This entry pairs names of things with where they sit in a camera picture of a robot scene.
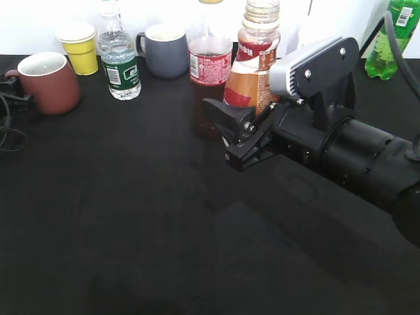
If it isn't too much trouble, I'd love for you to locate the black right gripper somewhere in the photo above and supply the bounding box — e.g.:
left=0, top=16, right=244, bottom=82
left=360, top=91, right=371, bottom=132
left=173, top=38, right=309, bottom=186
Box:
left=203, top=98, right=327, bottom=171

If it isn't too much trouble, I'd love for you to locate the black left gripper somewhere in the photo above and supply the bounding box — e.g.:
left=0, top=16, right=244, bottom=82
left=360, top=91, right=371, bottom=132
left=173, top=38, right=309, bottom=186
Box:
left=1, top=74, right=35, bottom=125

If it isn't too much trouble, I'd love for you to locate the brown coffee drink bottle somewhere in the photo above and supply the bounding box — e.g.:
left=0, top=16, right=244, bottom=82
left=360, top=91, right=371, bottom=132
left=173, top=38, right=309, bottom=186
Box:
left=224, top=1, right=280, bottom=115

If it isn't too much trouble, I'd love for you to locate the red ceramic mug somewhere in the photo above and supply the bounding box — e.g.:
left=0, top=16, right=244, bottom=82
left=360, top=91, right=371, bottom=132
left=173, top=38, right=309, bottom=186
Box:
left=5, top=52, right=81, bottom=116

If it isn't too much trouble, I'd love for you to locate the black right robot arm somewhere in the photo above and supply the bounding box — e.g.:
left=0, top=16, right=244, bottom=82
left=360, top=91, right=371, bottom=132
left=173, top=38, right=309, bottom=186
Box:
left=204, top=98, right=419, bottom=245

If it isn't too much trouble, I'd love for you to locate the grey ceramic mug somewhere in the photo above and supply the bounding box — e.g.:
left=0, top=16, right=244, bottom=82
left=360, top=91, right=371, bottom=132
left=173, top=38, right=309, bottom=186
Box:
left=135, top=24, right=190, bottom=79

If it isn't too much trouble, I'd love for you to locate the green sprite bottle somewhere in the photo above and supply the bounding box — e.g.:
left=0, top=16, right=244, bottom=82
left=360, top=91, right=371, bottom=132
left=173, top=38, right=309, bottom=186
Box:
left=365, top=0, right=419, bottom=81

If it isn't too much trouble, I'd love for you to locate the yellow paper cup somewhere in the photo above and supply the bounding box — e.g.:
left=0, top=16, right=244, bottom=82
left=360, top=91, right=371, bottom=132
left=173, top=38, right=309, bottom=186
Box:
left=56, top=22, right=98, bottom=75

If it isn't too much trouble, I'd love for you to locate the cola bottle red label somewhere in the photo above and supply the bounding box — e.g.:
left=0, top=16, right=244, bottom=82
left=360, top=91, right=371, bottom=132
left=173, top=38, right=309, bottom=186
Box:
left=187, top=1, right=233, bottom=139

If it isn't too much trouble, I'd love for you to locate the clear water bottle green label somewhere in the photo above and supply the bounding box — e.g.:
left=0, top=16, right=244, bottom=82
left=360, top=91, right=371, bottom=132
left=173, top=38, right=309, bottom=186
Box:
left=97, top=1, right=141, bottom=100

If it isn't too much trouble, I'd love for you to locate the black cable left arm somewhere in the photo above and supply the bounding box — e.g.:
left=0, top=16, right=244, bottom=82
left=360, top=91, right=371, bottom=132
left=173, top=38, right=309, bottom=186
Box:
left=0, top=91, right=29, bottom=154

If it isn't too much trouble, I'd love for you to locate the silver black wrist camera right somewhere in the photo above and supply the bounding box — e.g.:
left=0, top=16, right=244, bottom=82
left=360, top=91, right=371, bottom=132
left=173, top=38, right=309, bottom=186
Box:
left=269, top=37, right=359, bottom=131

